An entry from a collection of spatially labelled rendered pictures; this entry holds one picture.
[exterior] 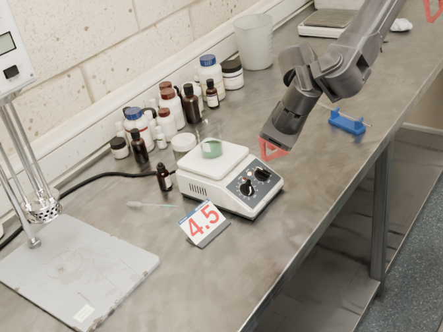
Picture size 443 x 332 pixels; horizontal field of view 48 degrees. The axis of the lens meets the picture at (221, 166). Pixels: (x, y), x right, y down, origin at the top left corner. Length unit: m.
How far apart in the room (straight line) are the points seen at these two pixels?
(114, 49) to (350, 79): 0.74
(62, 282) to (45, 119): 0.45
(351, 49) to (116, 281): 0.59
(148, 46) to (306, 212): 0.72
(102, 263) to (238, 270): 0.27
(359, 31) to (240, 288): 0.49
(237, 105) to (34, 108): 0.56
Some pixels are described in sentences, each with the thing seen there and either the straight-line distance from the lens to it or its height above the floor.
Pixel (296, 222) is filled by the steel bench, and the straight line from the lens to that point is 1.01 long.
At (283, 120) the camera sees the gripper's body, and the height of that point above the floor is 0.97.
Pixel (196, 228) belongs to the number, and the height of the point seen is 0.77.
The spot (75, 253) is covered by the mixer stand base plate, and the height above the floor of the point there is 0.76.
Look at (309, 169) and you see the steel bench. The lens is 1.15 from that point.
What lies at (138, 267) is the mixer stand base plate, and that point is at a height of 0.76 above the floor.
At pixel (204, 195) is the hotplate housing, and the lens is 1.06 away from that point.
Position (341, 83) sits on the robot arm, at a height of 1.04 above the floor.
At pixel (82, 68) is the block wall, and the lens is 1.34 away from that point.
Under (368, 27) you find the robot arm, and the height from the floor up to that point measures 1.11.
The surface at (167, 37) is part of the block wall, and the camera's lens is 1.55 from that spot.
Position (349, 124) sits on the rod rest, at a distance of 1.30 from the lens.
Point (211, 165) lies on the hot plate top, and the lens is 1.05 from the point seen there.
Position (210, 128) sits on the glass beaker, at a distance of 1.08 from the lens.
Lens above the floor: 1.43
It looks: 35 degrees down
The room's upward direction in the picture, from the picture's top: 10 degrees counter-clockwise
